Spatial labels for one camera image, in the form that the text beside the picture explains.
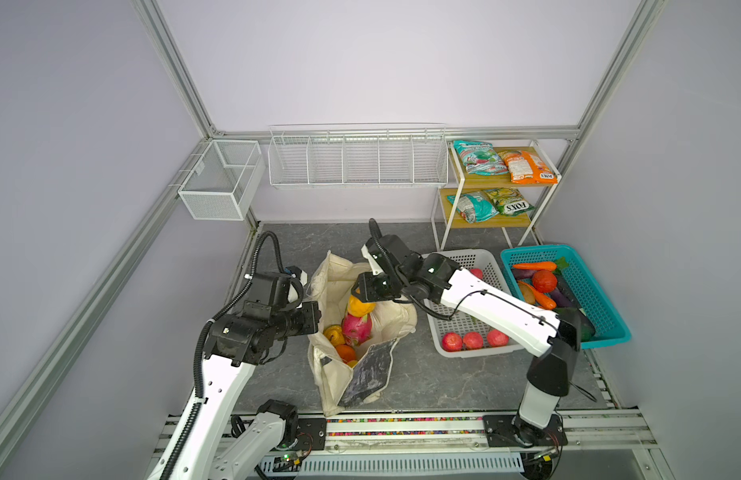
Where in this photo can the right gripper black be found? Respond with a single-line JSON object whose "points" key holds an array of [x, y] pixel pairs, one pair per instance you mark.
{"points": [[366, 281]]}

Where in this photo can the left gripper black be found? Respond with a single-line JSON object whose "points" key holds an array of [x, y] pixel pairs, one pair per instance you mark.
{"points": [[311, 315]]}

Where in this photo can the yellow orange mango fruit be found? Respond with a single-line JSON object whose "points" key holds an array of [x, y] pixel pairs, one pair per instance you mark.
{"points": [[335, 335]]}

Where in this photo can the pink dragon fruit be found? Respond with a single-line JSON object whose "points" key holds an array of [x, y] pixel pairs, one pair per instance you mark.
{"points": [[357, 330]]}

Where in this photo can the cream canvas tote bag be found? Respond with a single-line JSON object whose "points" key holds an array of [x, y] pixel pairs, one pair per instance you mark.
{"points": [[342, 387]]}

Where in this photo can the red tomato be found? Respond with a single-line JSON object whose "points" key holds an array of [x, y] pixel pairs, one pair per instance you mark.
{"points": [[544, 282]]}

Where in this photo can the orange snack bag top shelf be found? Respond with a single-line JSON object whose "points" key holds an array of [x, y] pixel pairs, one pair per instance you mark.
{"points": [[525, 168]]}

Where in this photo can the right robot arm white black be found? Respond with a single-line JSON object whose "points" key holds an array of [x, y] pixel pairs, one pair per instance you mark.
{"points": [[553, 340]]}

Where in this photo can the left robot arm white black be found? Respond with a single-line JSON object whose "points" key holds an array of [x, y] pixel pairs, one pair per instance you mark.
{"points": [[270, 309]]}

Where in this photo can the teal snack bag lower shelf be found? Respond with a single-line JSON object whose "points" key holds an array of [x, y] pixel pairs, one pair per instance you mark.
{"points": [[473, 207]]}

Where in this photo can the teal snack bag shelf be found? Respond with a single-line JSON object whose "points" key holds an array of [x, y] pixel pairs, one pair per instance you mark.
{"points": [[473, 207], [479, 158]]}

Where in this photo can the green snack bag lower shelf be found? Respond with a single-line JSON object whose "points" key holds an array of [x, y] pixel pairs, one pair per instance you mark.
{"points": [[508, 201]]}

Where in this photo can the teal snack bag top shelf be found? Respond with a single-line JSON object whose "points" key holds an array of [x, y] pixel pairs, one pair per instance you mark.
{"points": [[479, 158]]}

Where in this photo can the red apple front left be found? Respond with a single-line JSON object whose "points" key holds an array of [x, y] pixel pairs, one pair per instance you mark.
{"points": [[452, 342]]}

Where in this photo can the white two-tier wooden shelf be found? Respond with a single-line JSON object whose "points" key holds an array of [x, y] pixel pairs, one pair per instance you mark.
{"points": [[495, 186]]}

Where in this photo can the red apple front middle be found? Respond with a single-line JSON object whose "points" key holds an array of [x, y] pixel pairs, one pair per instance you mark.
{"points": [[472, 341]]}

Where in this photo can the red apple front right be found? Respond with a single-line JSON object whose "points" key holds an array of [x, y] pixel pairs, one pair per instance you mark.
{"points": [[497, 339]]}

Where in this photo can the brown potato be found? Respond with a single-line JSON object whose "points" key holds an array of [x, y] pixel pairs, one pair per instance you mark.
{"points": [[527, 293]]}

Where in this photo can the orange carrot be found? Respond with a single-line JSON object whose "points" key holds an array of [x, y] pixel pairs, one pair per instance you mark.
{"points": [[540, 299], [550, 266]]}

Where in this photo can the white mesh box basket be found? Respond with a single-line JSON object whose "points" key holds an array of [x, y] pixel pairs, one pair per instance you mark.
{"points": [[223, 181]]}

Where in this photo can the purple eggplant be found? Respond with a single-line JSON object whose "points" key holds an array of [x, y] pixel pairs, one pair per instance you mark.
{"points": [[562, 295]]}

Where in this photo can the teal plastic vegetable basket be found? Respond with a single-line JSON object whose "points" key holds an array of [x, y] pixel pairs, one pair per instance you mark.
{"points": [[610, 328]]}

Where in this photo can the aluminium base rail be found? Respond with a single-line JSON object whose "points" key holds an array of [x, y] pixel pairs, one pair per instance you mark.
{"points": [[450, 443]]}

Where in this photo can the white wire wall basket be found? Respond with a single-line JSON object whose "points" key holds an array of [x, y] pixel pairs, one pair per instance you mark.
{"points": [[367, 155]]}

